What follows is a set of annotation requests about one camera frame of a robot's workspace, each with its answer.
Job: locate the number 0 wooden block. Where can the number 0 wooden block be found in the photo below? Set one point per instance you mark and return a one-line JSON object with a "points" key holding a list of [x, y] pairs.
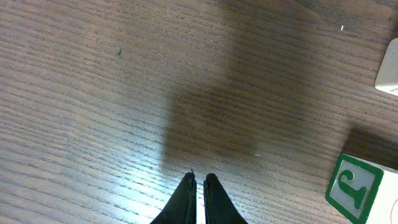
{"points": [[363, 191]]}

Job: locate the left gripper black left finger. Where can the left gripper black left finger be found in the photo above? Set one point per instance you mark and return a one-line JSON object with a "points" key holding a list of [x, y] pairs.
{"points": [[181, 207]]}

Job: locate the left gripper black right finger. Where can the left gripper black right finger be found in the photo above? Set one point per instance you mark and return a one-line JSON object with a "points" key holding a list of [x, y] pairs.
{"points": [[219, 208]]}

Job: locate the green 4 wooden block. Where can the green 4 wooden block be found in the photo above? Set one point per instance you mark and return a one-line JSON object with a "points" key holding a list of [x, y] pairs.
{"points": [[386, 79]]}

